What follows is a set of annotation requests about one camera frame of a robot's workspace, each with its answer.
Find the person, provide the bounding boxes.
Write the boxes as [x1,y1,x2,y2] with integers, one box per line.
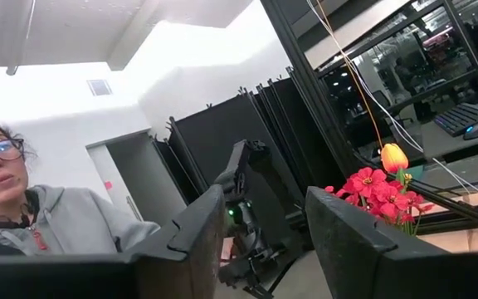
[0,117,161,257]

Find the red artificial flower bunch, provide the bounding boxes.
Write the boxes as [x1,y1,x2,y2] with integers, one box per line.
[324,165,436,238]

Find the yellow cable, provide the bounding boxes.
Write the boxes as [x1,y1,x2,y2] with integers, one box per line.
[315,0,386,151]

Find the orange artificial tulip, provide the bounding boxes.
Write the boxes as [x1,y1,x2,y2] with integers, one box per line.
[379,143,415,197]

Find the black computer keyboard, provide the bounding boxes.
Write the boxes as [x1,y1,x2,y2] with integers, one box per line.
[432,102,478,138]

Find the black desk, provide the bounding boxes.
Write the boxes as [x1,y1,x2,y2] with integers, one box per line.
[419,97,478,162]

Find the grey door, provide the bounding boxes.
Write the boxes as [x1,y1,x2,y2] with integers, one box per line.
[85,130,187,228]

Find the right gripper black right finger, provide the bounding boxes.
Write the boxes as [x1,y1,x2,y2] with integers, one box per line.
[304,185,478,299]

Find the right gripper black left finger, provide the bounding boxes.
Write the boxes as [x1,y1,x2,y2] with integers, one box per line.
[0,184,228,299]

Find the white cable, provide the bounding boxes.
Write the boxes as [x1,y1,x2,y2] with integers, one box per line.
[305,0,478,194]

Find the black folding partition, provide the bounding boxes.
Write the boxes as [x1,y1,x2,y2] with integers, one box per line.
[151,66,350,250]

